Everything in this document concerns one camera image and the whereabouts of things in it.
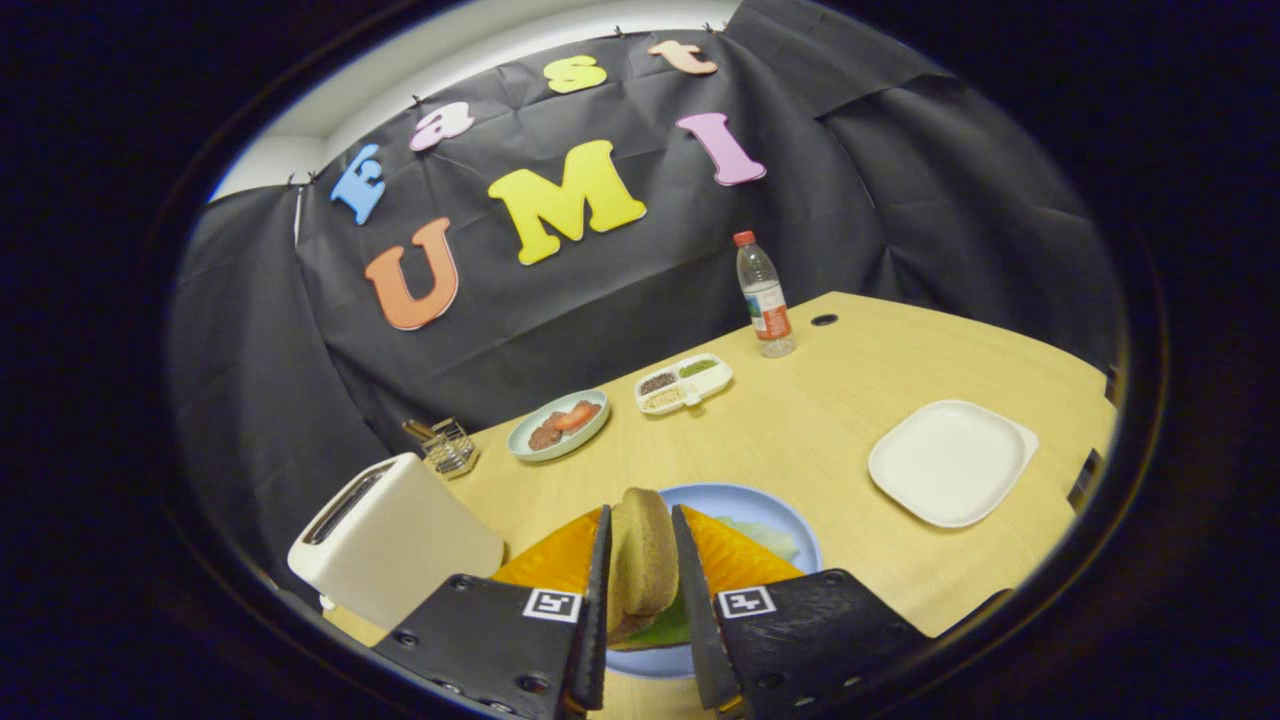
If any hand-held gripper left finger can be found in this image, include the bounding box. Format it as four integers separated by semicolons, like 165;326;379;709
372;503;613;720

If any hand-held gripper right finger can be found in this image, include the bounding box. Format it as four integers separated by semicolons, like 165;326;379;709
670;503;931;720

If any green lettuce leaf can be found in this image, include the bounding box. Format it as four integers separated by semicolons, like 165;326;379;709
640;515;801;649

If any brown bread slice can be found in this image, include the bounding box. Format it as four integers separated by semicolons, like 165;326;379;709
608;487;681;621

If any blue plate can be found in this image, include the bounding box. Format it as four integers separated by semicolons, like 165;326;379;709
605;483;823;679

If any pale green plate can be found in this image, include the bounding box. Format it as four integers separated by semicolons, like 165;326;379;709
506;389;611;463

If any white toaster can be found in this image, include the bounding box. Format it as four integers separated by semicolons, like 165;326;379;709
287;452;506;631

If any white divided condiment dish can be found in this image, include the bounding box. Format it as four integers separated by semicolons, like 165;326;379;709
635;353;734;416

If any white square plate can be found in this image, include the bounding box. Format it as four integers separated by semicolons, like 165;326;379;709
868;400;1040;529

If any clear red-capped water bottle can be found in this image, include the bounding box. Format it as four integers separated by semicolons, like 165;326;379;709
733;230;797;359

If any small wire rack holder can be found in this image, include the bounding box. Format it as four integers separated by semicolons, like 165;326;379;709
402;417;479;480

